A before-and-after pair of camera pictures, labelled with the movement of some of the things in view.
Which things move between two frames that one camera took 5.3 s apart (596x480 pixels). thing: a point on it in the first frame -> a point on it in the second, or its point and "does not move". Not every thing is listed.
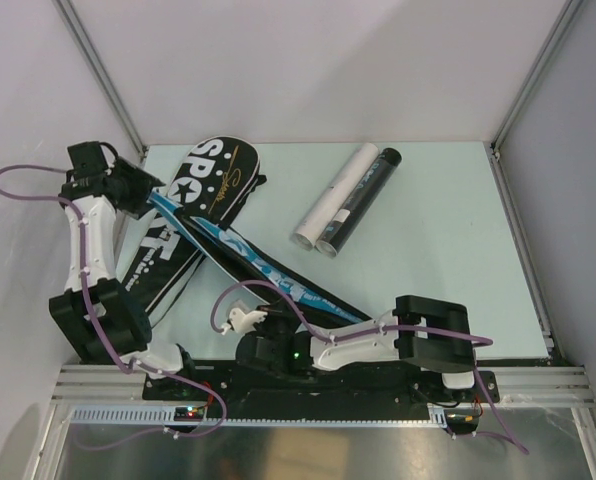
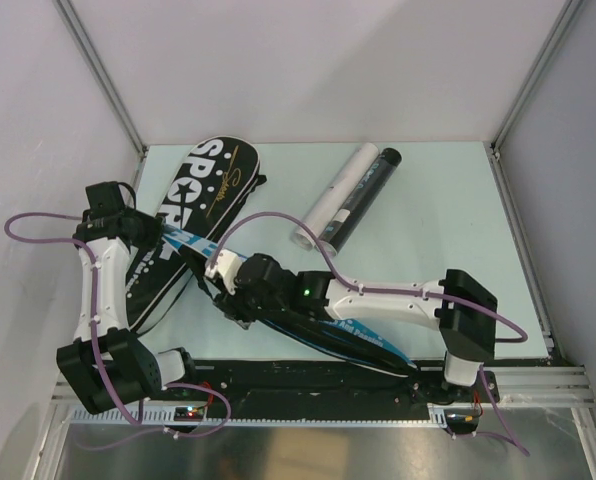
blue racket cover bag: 233,248 -> 337,339
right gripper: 273,314 -> 231,304
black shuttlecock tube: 350,216 does not move
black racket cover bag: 215,179 does not move
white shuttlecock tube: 328,205 does not move
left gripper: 143,183 -> 154,228
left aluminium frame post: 76,26 does not move
